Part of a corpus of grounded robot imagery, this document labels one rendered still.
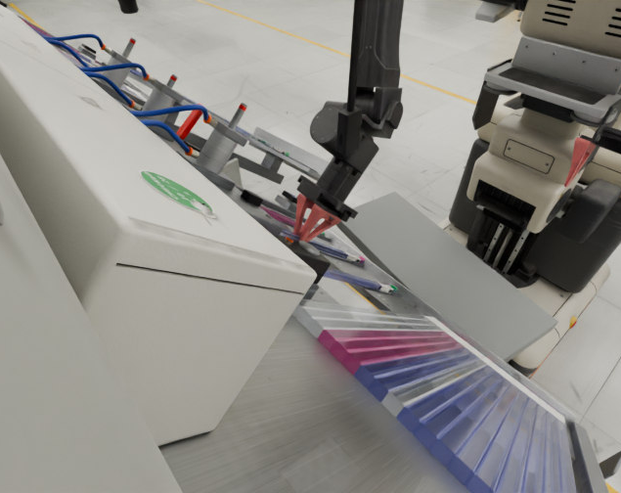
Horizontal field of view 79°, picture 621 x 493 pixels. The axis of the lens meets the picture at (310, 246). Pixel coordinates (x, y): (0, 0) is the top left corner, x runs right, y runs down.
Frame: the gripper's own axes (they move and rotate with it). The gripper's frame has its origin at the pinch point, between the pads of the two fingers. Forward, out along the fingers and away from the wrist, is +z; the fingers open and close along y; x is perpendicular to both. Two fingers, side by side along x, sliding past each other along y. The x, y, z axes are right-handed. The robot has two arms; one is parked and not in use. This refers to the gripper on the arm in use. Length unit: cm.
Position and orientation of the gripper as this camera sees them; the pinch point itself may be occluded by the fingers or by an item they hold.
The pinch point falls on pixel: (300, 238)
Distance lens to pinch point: 65.5
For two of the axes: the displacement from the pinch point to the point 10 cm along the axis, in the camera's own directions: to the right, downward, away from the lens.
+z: -5.5, 8.2, 1.7
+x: 5.3, 1.8, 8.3
